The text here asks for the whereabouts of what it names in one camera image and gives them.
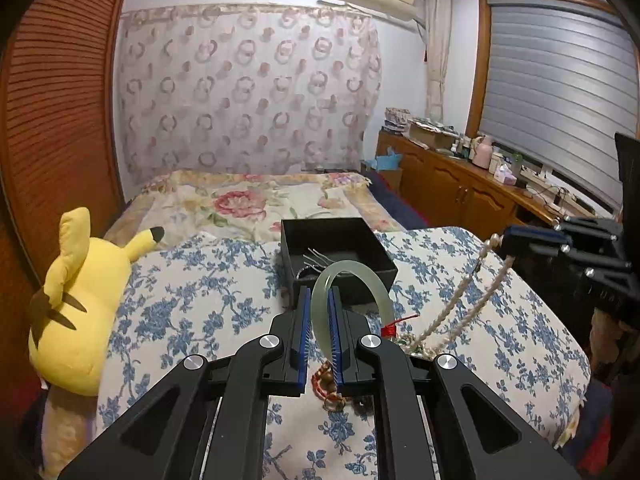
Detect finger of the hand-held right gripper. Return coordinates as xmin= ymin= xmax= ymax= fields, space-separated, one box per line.
xmin=500 ymin=245 xmax=635 ymax=311
xmin=501 ymin=215 xmax=626 ymax=261

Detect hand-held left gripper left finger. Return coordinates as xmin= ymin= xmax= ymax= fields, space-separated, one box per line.
xmin=57 ymin=285 xmax=313 ymax=480

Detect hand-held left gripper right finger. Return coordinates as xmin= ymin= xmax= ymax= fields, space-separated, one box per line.
xmin=327 ymin=285 xmax=583 ymax=480

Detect red knotted cord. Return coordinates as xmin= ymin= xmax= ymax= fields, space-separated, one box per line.
xmin=380 ymin=313 xmax=420 ymax=339

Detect red bead bracelet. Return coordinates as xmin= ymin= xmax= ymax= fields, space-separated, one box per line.
xmin=312 ymin=375 xmax=376 ymax=415

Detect pale green jade bangle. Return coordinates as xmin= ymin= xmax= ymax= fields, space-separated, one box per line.
xmin=311 ymin=258 xmax=391 ymax=361

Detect silver hair pins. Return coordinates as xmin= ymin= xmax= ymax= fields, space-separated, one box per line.
xmin=299 ymin=247 xmax=333 ymax=281

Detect black jewelry box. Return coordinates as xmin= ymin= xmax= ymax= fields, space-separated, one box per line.
xmin=279 ymin=217 xmax=399 ymax=311

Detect white pearl necklace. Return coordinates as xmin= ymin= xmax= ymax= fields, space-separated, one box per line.
xmin=397 ymin=234 xmax=516 ymax=361

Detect pink thermos jug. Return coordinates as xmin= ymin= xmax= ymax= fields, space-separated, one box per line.
xmin=472 ymin=135 xmax=494 ymax=170

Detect blue floral quilt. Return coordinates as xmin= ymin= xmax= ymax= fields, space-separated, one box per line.
xmin=97 ymin=227 xmax=593 ymax=480

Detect wooden cabinet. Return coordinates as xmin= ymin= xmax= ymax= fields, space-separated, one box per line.
xmin=375 ymin=130 xmax=601 ymax=231

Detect dark blue bed sheet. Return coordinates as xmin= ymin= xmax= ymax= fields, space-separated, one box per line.
xmin=360 ymin=170 xmax=431 ymax=232

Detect cardboard box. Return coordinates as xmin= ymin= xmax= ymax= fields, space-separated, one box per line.
xmin=409 ymin=119 xmax=458 ymax=150

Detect pink flowered blanket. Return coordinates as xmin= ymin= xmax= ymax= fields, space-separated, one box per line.
xmin=102 ymin=170 xmax=408 ymax=261

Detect light blue bag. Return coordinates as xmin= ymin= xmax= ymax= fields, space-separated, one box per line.
xmin=361 ymin=152 xmax=405 ymax=174

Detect stack of folded cloths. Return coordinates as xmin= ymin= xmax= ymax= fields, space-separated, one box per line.
xmin=382 ymin=106 xmax=413 ymax=135

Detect beige window curtain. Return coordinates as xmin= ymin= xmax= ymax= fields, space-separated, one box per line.
xmin=424 ymin=0 xmax=453 ymax=121

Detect yellow plush toy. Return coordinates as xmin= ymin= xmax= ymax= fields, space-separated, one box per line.
xmin=27 ymin=206 xmax=166 ymax=397

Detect beige cloth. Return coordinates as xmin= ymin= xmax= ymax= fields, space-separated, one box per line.
xmin=41 ymin=385 xmax=103 ymax=480

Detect wooden louvered wardrobe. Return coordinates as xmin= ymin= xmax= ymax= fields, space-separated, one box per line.
xmin=0 ymin=0 xmax=136 ymax=286

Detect black cable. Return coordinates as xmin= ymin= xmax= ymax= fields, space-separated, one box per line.
xmin=525 ymin=184 xmax=576 ymax=214

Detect ring patterned curtain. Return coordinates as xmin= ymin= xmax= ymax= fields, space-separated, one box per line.
xmin=117 ymin=4 xmax=383 ymax=196

